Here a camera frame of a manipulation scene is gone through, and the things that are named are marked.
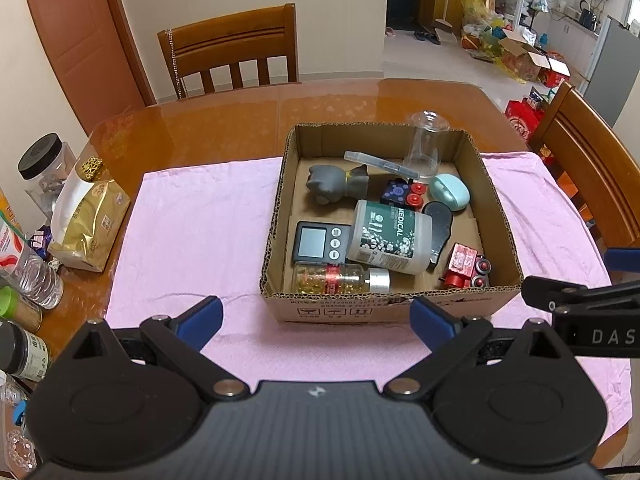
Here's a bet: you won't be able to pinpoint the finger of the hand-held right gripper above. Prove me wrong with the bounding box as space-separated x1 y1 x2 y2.
602 247 640 273
521 275 640 316

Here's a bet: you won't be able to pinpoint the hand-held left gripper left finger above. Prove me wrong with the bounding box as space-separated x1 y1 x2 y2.
50 296 249 403

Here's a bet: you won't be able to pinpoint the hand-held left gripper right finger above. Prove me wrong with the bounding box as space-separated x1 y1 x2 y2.
384 296 583 402

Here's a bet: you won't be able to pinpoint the red toy train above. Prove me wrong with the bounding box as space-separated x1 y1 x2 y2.
441 242 493 290

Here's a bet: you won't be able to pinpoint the brown cardboard box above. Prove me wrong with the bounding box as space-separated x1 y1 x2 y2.
259 122 525 325

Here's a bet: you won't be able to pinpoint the white bottle green label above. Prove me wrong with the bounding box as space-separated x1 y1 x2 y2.
345 199 433 275

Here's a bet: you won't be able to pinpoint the gold capsule bottle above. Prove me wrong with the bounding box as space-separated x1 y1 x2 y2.
292 261 391 295

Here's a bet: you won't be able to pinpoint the teal oval case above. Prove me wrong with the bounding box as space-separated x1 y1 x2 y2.
430 174 472 208

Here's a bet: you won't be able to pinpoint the dark blue toy car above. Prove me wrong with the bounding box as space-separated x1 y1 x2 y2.
380 177 428 210

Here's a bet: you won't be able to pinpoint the black digital timer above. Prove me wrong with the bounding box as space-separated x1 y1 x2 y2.
291 221 353 263

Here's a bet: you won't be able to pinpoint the grey rubber animal toy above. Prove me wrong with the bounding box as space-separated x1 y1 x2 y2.
306 162 371 206

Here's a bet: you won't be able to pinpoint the clear long plastic case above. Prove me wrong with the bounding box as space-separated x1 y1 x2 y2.
344 150 418 179

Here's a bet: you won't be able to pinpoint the clear plastic jar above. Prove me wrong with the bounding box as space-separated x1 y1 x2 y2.
402 111 451 184

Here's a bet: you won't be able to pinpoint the pink towel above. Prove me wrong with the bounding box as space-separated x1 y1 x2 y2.
102 152 632 421

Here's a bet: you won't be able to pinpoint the wooden chair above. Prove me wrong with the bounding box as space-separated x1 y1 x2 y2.
527 81 640 251
157 2 299 100

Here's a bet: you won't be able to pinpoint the gold tissue pack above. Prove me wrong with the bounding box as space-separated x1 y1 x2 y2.
47 156 132 273

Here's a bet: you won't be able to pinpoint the red gift box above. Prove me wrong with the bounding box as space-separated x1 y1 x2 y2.
502 100 543 143

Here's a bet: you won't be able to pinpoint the purple foil wrappers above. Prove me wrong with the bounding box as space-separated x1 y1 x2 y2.
30 227 53 261

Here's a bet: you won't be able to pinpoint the dark jar black lid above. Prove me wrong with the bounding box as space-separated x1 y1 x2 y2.
0 320 53 380

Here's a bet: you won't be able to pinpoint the clear plastic water bottle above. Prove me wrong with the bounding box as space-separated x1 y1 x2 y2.
0 187 65 309

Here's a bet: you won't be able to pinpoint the green lidded jar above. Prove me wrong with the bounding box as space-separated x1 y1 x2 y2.
0 286 43 333

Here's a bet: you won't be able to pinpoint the grey refrigerator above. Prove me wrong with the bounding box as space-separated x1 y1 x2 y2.
582 15 640 116

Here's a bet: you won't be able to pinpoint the clear jar black lid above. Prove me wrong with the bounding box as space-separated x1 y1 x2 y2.
18 132 78 221

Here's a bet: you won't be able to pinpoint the open cardboard carton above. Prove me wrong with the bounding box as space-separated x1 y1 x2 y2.
495 30 571 83

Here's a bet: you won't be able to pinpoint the clear glass dish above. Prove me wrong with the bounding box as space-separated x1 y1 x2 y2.
0 430 36 476

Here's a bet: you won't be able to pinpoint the white kitchen counter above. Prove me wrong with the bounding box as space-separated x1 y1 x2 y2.
525 5 601 63

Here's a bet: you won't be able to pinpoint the dark kettle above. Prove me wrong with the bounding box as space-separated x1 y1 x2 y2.
579 2 601 31

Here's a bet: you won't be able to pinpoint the pile of yellow plastic bags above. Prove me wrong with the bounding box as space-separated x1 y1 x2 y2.
460 0 506 56

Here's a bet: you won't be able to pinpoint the brown wooden door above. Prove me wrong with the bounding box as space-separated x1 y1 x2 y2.
20 0 158 108

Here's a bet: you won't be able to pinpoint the white handled broom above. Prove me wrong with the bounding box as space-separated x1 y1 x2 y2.
432 0 458 41

